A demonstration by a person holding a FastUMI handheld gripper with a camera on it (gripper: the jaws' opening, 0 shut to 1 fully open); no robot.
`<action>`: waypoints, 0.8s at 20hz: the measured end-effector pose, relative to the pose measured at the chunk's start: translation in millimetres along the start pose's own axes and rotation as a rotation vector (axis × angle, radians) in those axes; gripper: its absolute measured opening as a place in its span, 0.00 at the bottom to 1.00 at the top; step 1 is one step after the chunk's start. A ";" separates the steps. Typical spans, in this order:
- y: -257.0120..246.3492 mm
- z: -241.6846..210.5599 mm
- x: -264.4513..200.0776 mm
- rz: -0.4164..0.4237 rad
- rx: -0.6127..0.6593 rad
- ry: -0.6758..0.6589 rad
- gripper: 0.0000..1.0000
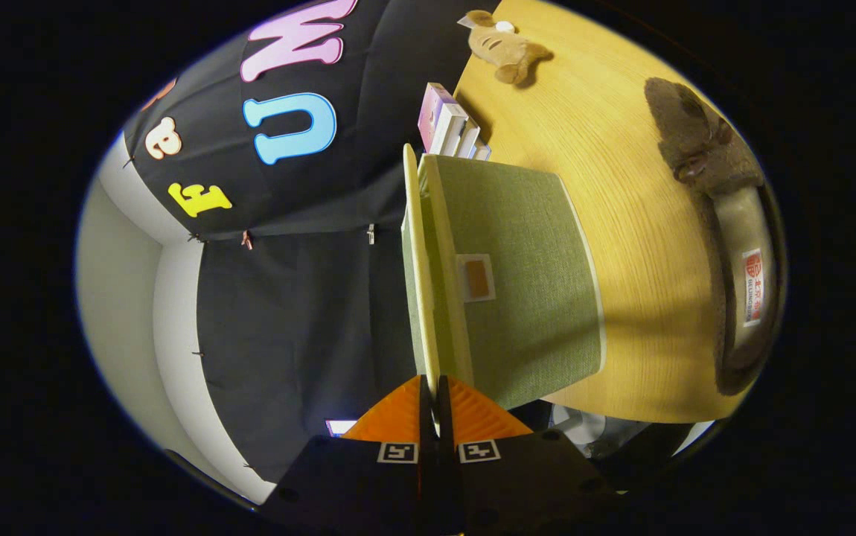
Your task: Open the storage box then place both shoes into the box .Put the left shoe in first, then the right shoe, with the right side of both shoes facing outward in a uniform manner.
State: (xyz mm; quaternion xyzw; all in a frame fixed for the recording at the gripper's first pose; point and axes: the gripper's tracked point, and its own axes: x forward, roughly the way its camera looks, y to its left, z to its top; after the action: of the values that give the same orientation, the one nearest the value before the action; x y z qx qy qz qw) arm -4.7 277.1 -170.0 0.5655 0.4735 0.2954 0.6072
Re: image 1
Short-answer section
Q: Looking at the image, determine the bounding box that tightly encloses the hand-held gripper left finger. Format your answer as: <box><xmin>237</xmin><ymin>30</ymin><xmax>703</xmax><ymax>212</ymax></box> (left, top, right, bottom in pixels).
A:
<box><xmin>261</xmin><ymin>374</ymin><xmax>440</xmax><ymax>536</ymax></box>

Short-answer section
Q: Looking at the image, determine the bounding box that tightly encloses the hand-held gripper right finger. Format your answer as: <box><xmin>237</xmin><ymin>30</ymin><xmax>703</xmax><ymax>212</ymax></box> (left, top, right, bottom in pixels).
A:
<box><xmin>435</xmin><ymin>374</ymin><xmax>622</xmax><ymax>536</ymax></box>

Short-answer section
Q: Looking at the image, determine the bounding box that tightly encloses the green fabric storage box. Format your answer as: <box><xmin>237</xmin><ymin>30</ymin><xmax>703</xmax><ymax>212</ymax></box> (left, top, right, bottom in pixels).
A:
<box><xmin>400</xmin><ymin>144</ymin><xmax>607</xmax><ymax>410</ymax></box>

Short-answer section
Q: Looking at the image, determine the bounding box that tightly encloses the brown fuzzy shoe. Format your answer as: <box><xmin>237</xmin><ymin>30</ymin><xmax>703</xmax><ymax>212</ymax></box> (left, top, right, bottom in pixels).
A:
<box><xmin>644</xmin><ymin>77</ymin><xmax>780</xmax><ymax>397</ymax></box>

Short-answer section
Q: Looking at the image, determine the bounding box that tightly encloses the white cover book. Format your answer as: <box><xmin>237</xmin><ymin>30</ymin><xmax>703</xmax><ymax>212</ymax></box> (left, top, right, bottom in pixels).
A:
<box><xmin>437</xmin><ymin>104</ymin><xmax>482</xmax><ymax>159</ymax></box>

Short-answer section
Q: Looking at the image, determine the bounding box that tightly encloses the pink cover book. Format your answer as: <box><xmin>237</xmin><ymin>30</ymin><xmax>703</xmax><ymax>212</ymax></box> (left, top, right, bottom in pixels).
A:
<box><xmin>418</xmin><ymin>82</ymin><xmax>459</xmax><ymax>153</ymax></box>

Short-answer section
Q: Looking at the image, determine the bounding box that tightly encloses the tan plush fish toy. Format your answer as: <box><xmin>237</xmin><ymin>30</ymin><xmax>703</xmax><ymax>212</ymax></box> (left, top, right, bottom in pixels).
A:
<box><xmin>458</xmin><ymin>10</ymin><xmax>554</xmax><ymax>86</ymax></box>

